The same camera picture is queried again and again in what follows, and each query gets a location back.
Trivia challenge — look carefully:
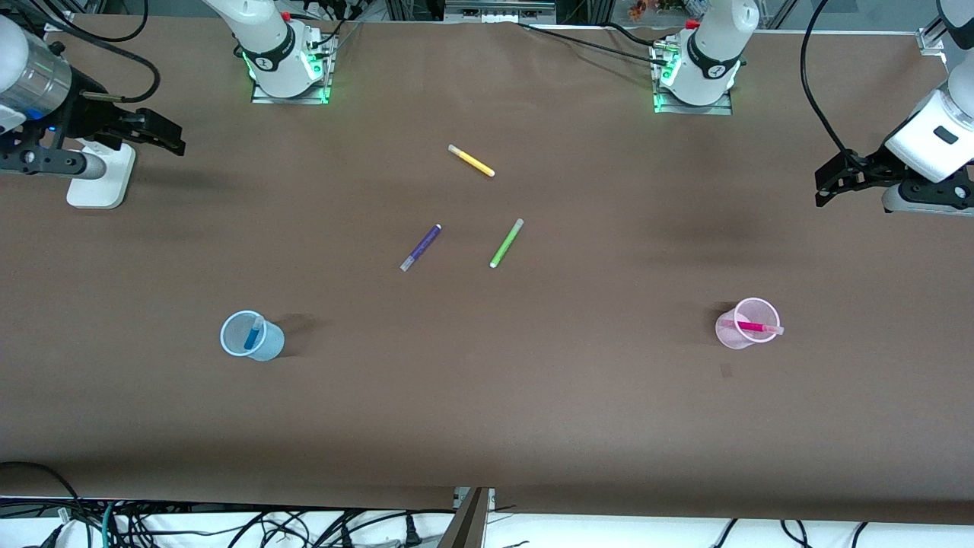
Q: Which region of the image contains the blue plastic cup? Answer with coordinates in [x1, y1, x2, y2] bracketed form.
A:
[221, 309, 285, 362]

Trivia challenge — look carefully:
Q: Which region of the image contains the metal rack frame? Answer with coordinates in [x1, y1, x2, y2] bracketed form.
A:
[444, 0, 558, 25]

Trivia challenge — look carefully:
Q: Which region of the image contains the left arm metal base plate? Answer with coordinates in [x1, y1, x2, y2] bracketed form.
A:
[651, 38, 735, 116]

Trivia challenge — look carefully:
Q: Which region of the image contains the yellow marker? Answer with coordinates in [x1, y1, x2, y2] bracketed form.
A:
[447, 144, 496, 178]

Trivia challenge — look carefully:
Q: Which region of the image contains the thick black power cable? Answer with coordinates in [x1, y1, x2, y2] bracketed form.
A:
[517, 21, 664, 65]

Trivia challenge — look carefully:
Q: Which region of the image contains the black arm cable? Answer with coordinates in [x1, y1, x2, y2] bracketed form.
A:
[15, 0, 162, 104]
[801, 0, 870, 165]

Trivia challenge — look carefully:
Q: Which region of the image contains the white lamp base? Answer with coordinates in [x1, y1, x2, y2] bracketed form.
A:
[67, 143, 136, 209]

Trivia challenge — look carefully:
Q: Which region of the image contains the pink plastic cup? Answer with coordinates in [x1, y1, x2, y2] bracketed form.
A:
[715, 298, 781, 351]

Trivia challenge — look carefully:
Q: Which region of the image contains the black looped cable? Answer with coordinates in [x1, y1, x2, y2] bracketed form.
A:
[0, 460, 84, 548]

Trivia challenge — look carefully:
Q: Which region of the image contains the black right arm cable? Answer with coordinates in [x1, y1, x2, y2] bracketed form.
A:
[15, 0, 162, 104]

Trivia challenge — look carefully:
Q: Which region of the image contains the purple marker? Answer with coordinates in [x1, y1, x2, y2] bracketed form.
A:
[400, 224, 443, 272]

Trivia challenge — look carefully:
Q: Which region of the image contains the dark table support beam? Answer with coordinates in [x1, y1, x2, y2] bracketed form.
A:
[438, 487, 492, 548]

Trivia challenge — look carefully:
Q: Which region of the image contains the pink marker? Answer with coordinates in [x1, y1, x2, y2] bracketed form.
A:
[719, 319, 785, 337]

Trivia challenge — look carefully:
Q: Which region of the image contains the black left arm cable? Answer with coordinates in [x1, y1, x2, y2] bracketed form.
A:
[801, 0, 870, 165]

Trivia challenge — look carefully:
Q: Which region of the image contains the green marker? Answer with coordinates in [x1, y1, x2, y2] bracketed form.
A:
[489, 218, 525, 268]

